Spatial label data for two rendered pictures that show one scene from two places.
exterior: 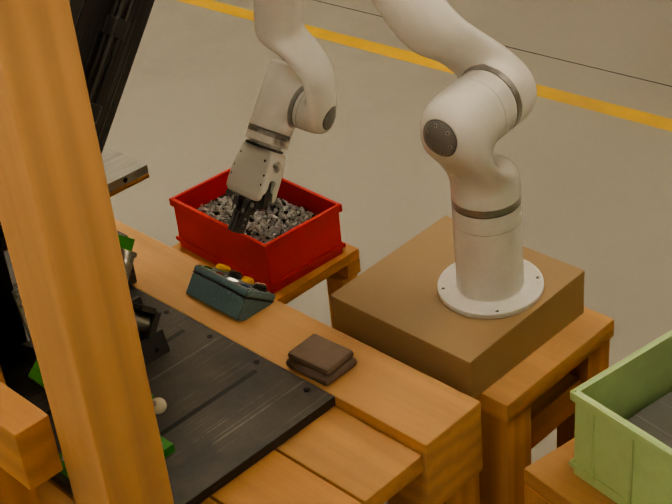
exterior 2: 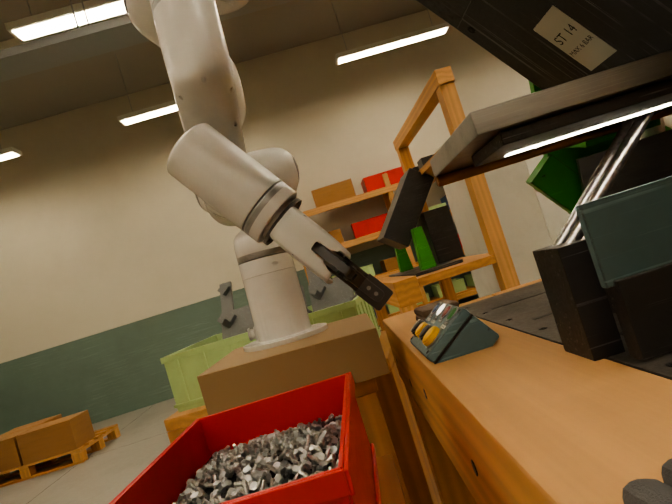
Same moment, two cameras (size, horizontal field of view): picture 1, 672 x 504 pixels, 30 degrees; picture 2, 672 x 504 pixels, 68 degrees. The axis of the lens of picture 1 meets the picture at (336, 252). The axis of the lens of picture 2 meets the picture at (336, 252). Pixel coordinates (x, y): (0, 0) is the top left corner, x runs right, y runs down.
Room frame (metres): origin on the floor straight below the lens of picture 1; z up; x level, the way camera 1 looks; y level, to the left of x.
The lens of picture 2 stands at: (2.58, 0.60, 1.05)
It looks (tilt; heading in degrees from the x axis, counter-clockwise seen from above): 2 degrees up; 222
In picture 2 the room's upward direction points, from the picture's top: 17 degrees counter-clockwise
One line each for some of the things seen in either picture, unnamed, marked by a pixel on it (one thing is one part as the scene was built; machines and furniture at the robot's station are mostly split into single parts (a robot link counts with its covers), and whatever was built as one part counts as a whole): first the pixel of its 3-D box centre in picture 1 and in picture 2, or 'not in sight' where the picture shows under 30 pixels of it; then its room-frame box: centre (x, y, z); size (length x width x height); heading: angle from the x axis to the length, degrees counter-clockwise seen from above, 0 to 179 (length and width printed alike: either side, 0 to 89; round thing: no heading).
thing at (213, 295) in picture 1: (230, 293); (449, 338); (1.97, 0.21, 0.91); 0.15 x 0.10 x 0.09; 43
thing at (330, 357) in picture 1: (320, 358); (437, 311); (1.74, 0.04, 0.91); 0.10 x 0.08 x 0.03; 44
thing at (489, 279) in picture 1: (488, 244); (275, 298); (1.86, -0.27, 1.03); 0.19 x 0.19 x 0.18
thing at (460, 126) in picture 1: (472, 147); (265, 203); (1.83, -0.24, 1.24); 0.19 x 0.12 x 0.24; 138
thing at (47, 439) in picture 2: not in sight; (45, 444); (0.98, -5.73, 0.22); 1.20 x 0.81 x 0.44; 131
